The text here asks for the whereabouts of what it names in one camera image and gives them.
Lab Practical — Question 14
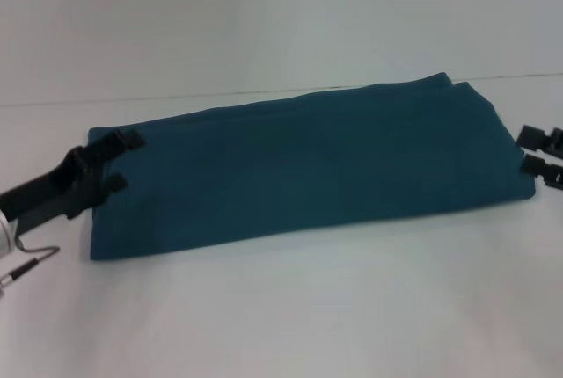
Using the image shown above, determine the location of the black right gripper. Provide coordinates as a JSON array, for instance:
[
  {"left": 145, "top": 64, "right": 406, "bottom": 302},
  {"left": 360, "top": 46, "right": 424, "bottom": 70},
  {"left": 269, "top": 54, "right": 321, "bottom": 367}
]
[{"left": 516, "top": 125, "right": 563, "bottom": 193}]

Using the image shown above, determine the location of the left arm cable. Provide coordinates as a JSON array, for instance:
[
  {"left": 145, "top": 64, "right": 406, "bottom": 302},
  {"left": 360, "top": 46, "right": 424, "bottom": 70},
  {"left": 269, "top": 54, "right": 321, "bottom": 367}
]
[{"left": 0, "top": 236, "right": 61, "bottom": 285}]

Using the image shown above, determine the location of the teal blue t-shirt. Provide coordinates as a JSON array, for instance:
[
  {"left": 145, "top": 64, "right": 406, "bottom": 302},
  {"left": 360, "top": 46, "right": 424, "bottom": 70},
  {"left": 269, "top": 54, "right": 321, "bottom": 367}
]
[{"left": 86, "top": 71, "right": 536, "bottom": 262}]

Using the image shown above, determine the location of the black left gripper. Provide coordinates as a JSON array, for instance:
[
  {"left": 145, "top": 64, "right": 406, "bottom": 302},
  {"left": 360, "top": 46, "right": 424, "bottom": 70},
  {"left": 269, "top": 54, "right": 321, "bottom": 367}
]
[{"left": 0, "top": 129, "right": 146, "bottom": 235}]

